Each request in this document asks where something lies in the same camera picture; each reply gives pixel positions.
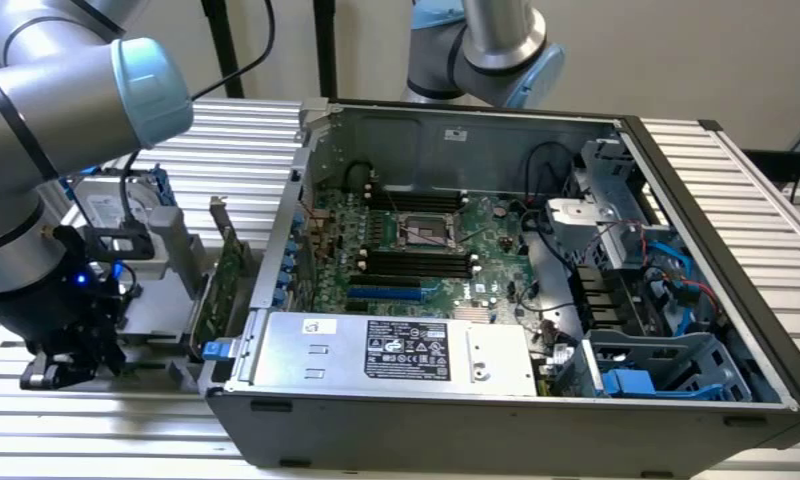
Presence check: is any green motherboard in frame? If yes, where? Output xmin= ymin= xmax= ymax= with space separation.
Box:
xmin=297 ymin=187 xmax=566 ymax=326

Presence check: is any black stand pole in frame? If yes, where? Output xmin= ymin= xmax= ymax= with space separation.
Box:
xmin=201 ymin=0 xmax=247 ymax=99
xmin=311 ymin=0 xmax=339 ymax=99

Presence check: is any CPU socket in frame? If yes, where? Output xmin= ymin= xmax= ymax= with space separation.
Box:
xmin=387 ymin=210 xmax=466 ymax=247

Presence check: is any blue disk bay caddy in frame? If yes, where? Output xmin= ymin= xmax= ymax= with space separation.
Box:
xmin=579 ymin=327 xmax=756 ymax=404

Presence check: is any silver hard disk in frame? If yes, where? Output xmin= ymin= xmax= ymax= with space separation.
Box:
xmin=72 ymin=172 xmax=166 ymax=231

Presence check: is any grey parts rack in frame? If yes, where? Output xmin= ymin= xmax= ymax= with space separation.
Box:
xmin=52 ymin=167 xmax=269 ymax=386

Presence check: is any green graphics card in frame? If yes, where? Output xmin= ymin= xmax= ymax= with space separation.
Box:
xmin=190 ymin=195 xmax=255 ymax=346

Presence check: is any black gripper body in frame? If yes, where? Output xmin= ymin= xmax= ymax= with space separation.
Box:
xmin=0 ymin=227 xmax=135 ymax=371

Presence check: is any black cable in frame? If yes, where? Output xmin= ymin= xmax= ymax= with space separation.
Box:
xmin=190 ymin=0 xmax=279 ymax=101

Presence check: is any grey disk bay cage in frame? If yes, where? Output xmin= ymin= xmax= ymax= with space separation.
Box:
xmin=546 ymin=138 xmax=676 ymax=271

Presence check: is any black RAM slot bank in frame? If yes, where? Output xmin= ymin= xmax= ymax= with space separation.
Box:
xmin=359 ymin=245 xmax=475 ymax=277
xmin=365 ymin=188 xmax=467 ymax=214

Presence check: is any blue expansion slot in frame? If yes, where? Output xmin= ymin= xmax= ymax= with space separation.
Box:
xmin=346 ymin=283 xmax=423 ymax=302

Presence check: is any open black PC case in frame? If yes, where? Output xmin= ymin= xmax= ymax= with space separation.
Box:
xmin=197 ymin=97 xmax=800 ymax=471

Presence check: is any silver power supply unit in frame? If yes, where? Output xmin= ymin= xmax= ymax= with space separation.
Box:
xmin=237 ymin=310 xmax=542 ymax=397

